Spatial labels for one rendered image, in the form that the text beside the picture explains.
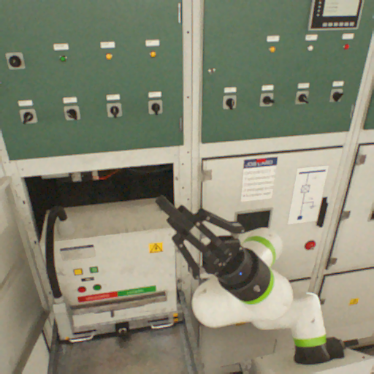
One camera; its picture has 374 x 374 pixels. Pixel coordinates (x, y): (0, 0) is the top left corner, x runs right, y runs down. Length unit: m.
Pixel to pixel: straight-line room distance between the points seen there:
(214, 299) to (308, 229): 1.10
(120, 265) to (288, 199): 0.78
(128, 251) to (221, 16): 0.89
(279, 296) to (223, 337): 1.48
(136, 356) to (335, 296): 1.20
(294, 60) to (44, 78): 0.86
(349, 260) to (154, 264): 1.11
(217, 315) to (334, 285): 1.47
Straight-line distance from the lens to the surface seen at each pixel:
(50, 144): 1.40
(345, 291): 2.34
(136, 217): 1.47
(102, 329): 1.75
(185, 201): 1.57
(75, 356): 1.75
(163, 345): 1.72
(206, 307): 0.85
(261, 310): 0.80
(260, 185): 1.61
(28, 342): 1.86
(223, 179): 1.53
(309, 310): 1.53
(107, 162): 1.44
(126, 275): 1.54
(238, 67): 1.37
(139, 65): 1.30
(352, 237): 2.06
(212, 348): 2.31
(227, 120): 1.42
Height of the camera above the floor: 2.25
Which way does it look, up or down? 32 degrees down
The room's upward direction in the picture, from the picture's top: straight up
